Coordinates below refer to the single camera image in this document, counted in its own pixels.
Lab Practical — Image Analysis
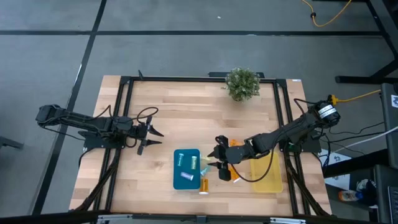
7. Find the black desk leg stand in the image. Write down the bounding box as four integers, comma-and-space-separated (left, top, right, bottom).
335, 0, 398, 85

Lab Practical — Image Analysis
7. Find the yellow extension cable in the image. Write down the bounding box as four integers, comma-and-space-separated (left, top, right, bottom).
300, 0, 353, 28

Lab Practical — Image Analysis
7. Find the grey furniture leg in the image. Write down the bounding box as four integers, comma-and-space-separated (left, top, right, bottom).
0, 136, 24, 150

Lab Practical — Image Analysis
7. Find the black desk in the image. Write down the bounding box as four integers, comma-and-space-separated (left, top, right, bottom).
381, 83, 398, 170

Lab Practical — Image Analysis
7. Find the orange drink bottle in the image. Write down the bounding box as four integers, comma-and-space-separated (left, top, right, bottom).
338, 190, 364, 202

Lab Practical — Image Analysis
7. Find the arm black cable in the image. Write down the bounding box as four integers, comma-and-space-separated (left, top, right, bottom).
229, 149, 276, 183
124, 106, 159, 149

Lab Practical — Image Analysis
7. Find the yellow cable with plug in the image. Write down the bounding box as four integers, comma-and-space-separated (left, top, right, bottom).
330, 89, 382, 106

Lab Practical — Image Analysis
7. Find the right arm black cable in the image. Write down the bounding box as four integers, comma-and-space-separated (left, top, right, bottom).
229, 149, 276, 183

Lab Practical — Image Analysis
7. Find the blue plastic bin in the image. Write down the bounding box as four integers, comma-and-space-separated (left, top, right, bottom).
172, 148, 201, 190

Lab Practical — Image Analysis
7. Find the black metal table frame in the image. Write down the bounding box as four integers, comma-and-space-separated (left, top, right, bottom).
68, 70, 333, 224

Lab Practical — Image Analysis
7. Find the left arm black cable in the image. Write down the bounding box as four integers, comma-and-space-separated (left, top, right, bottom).
124, 106, 159, 149

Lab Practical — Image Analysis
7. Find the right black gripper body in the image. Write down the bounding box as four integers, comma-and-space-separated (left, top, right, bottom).
224, 143, 254, 164

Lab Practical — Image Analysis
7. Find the potted green plant, black pot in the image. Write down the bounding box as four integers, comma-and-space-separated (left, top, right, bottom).
221, 67, 261, 102

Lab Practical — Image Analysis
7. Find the black equipment box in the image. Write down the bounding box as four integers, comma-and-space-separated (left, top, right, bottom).
374, 164, 398, 224

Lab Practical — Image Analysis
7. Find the white cable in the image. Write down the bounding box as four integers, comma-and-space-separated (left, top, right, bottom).
323, 126, 398, 156

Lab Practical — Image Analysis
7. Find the yellow translucent plastic bin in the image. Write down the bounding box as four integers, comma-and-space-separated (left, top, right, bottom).
250, 151, 284, 194

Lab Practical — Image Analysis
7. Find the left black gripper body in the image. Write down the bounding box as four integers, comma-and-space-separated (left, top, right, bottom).
126, 121, 149, 147

